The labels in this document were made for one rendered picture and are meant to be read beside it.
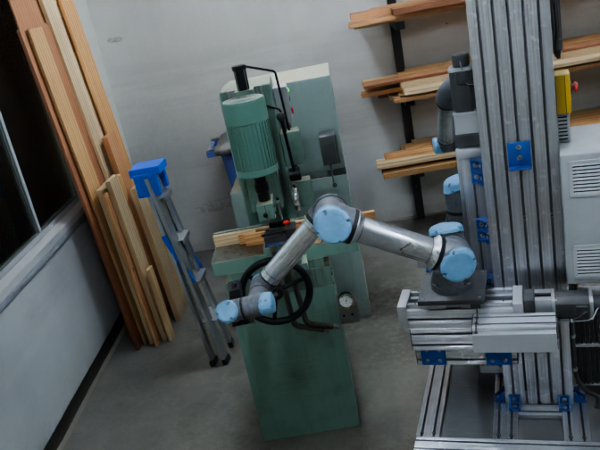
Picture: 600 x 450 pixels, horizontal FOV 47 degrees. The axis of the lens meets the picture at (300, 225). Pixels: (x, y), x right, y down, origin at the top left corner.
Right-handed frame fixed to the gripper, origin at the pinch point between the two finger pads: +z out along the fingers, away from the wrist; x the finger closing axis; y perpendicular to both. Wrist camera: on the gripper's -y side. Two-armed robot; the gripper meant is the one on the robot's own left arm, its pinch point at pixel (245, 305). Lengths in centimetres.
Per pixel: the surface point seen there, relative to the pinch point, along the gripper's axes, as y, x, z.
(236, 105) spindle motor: -76, 12, -4
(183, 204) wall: -96, -84, 254
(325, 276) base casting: -5.8, 30.0, 24.6
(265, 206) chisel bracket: -38.8, 12.3, 19.4
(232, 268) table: -16.7, -5.9, 17.5
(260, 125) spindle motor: -68, 19, 2
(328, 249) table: -15.9, 33.8, 19.4
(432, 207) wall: -54, 102, 274
